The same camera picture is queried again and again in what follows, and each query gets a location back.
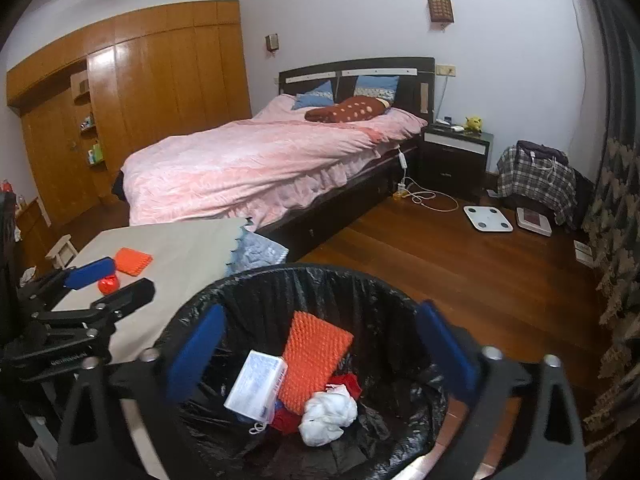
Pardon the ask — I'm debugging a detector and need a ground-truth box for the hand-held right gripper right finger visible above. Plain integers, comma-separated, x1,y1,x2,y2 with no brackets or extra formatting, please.
417,301,586,480

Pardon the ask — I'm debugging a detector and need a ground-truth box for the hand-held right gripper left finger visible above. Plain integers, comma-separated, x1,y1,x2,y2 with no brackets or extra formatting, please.
55,305,228,480

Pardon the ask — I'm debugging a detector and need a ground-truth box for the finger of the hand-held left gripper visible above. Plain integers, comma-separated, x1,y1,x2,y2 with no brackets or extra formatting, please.
20,256,117,311
35,278,156,341

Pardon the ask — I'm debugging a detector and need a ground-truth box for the white plastic tissue packet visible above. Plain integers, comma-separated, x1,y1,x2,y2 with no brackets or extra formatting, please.
223,350,288,423

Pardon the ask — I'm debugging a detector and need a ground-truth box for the red plastic bag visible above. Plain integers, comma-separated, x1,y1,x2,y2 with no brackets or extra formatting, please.
270,406,303,434
327,372,362,401

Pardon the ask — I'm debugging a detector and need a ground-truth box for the large orange foam net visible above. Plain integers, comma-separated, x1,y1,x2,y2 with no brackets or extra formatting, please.
276,311,355,416

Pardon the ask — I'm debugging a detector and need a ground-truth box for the white paper ball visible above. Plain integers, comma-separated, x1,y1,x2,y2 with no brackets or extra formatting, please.
299,386,359,447

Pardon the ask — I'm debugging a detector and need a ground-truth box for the bin with black bag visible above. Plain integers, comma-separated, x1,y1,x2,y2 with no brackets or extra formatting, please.
150,264,491,480

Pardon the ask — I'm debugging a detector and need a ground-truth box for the small orange foam net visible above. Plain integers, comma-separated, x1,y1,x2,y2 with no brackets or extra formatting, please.
114,247,153,277

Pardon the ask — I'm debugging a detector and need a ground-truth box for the white wooden stool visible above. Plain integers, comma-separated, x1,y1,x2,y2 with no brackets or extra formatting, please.
46,234,77,268

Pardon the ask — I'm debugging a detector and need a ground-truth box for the wooden sideboard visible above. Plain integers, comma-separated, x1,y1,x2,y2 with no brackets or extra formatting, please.
12,195,51,271

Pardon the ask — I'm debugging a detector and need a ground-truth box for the grey tablecloth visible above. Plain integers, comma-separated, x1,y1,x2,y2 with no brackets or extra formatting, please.
52,219,253,366

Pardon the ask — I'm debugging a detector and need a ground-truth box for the silver blue table cover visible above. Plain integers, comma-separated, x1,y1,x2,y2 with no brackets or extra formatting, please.
231,230,290,276

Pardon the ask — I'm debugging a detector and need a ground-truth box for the white bathroom scale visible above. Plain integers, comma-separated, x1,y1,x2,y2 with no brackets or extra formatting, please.
463,205,514,233

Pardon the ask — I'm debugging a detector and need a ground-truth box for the pink and white scale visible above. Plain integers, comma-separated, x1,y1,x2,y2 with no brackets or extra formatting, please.
516,206,553,237

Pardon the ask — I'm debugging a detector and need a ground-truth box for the pink blanket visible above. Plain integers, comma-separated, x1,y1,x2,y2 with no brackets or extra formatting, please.
121,92,430,228

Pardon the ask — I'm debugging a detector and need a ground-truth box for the dark nightstand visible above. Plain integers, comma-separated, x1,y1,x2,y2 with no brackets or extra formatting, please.
419,125,495,198

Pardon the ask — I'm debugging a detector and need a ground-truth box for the wooden wardrobe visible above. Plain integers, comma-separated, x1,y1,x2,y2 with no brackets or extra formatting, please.
6,0,252,226

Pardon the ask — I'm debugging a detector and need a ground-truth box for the plaid cloth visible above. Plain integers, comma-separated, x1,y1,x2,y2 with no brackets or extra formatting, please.
496,145,577,226

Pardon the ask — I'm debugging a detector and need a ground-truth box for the patterned curtain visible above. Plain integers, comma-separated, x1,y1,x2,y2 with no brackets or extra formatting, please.
582,0,640,480

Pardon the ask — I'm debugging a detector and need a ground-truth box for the brown dotted pillow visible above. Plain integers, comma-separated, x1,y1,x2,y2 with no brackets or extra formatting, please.
305,96,392,123

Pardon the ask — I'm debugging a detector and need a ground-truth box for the blue pillow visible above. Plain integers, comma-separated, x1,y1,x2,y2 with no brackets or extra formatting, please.
292,80,335,111
354,76,401,102

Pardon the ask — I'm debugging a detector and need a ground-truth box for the dark wooden bed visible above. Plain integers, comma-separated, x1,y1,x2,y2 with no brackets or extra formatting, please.
112,56,436,261

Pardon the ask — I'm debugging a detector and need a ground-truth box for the white floor cable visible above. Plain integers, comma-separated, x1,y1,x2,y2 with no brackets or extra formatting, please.
405,177,458,212

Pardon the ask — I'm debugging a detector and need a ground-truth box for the woven wall lamp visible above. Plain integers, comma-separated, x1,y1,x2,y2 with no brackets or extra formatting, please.
427,0,456,25

